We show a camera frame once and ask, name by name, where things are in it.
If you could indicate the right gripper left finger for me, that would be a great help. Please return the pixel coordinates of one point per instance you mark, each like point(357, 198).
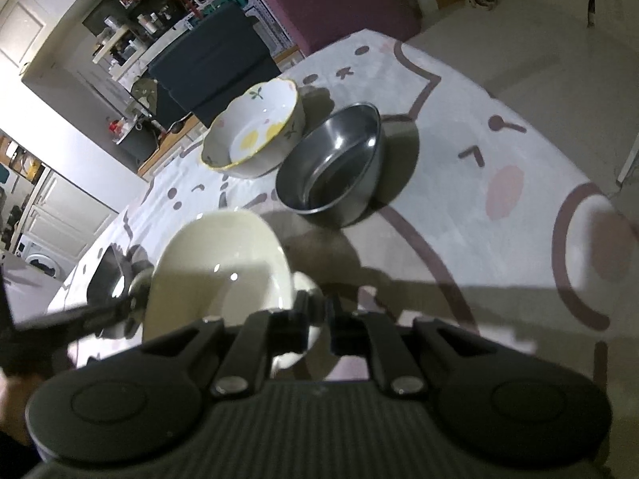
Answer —
point(265, 335)

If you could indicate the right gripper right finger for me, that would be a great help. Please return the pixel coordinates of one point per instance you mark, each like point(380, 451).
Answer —
point(374, 337)

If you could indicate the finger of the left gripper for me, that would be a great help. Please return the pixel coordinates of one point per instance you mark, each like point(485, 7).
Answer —
point(45, 334)

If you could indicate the cream two-handled bowl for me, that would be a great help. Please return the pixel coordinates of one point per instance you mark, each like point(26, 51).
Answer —
point(226, 264)

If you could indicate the small round steel bowl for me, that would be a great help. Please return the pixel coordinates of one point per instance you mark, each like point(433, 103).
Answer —
point(332, 173)

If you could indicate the floral yellow-rimmed bowl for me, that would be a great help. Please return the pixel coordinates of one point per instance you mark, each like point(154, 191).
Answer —
point(257, 131)

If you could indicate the steel rectangular tray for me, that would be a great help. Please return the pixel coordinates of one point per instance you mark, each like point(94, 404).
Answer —
point(109, 288)

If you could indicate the person left hand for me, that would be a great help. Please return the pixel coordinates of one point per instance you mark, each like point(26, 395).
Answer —
point(15, 394)

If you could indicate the white washing machine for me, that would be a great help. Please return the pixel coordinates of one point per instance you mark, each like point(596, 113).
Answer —
point(47, 260)

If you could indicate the white kitchen cabinets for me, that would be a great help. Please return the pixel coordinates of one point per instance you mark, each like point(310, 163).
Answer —
point(62, 217)

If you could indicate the bear print tablecloth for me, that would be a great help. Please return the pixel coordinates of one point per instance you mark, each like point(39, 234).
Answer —
point(477, 220)

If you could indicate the grey trash bin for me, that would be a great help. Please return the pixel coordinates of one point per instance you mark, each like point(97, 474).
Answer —
point(140, 142)

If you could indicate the dark blue floor chair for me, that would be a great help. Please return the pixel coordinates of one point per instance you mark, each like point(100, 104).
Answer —
point(217, 61)

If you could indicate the white tiered rack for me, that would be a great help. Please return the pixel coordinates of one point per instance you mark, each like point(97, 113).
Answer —
point(116, 50)

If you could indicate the maroon floor chair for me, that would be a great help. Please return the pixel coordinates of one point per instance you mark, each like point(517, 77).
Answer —
point(314, 24)

